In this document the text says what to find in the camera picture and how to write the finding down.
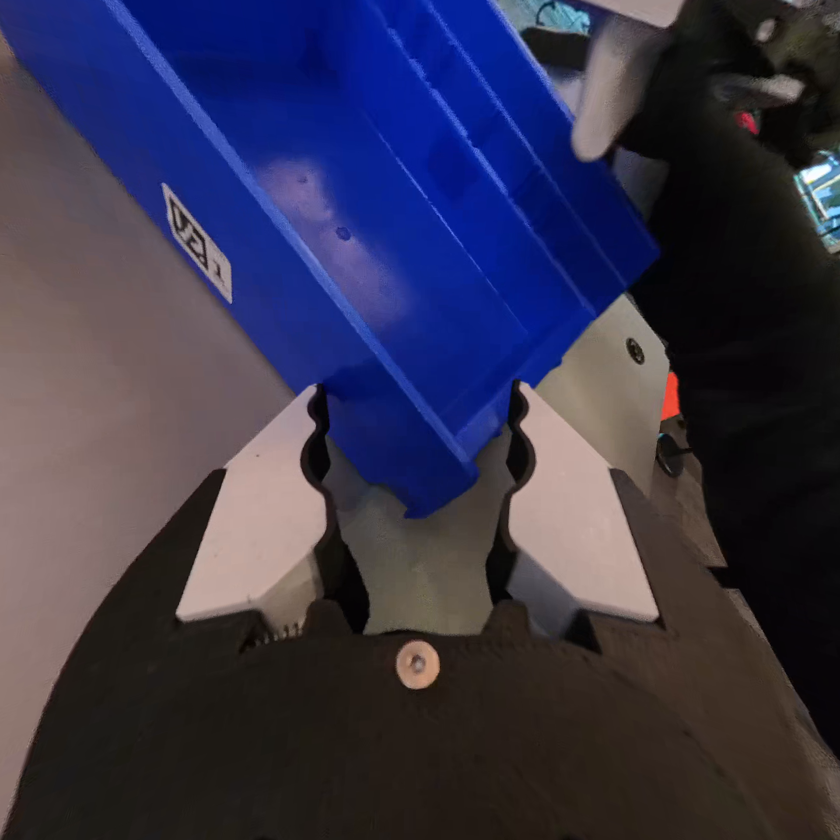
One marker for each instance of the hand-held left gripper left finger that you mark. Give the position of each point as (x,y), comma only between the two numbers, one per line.
(256,525)

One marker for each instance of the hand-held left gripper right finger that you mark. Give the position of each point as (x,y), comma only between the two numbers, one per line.
(577,525)

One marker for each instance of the blue plastic bin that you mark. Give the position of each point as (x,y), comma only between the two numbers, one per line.
(394,229)

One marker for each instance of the person's right forearm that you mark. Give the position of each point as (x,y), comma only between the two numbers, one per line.
(735,275)

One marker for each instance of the person's right hand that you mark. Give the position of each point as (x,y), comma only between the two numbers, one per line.
(709,98)

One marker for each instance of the red plastic piece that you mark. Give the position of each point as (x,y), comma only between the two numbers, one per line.
(670,397)

